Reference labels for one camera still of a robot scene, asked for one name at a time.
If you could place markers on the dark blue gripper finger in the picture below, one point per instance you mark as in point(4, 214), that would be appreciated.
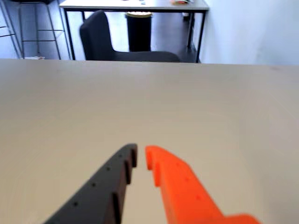
point(102, 186)

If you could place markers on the black upholstered chair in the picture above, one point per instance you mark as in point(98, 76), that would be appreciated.
point(98, 37)

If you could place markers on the grey table with black frame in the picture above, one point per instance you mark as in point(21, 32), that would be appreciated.
point(130, 5)

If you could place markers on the orange item on table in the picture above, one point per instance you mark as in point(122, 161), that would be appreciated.
point(181, 2)

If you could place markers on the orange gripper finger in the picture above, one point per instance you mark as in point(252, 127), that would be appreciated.
point(182, 186)

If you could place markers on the black bin with yellow rim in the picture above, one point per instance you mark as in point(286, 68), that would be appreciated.
point(139, 32)

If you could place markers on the stack of papers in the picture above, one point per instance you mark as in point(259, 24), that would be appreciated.
point(35, 57)

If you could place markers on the metal frame bar stool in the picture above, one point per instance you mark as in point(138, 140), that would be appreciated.
point(53, 30)

